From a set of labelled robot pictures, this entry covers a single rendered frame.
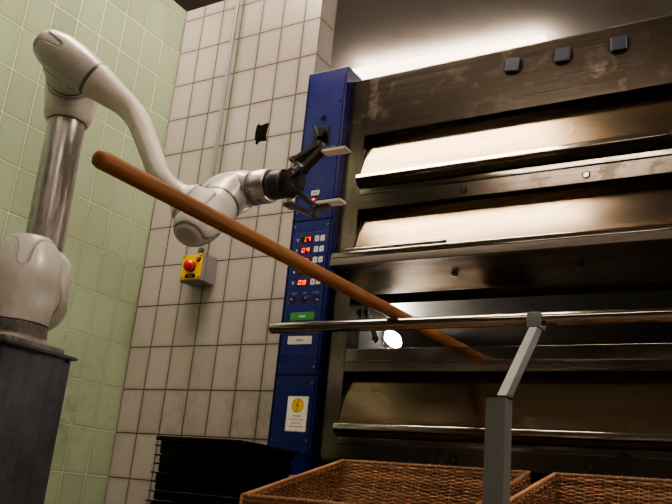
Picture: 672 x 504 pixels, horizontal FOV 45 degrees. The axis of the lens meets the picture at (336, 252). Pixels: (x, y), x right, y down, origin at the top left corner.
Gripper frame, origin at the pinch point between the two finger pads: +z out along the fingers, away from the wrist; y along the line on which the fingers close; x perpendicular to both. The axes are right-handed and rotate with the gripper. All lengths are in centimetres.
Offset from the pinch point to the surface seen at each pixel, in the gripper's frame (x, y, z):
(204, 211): 55, 30, 7
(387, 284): -54, 11, -14
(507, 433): 4, 60, 44
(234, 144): -55, -46, -82
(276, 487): -18, 73, -21
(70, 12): -1, -78, -117
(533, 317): -17, 33, 43
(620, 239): -40, 8, 56
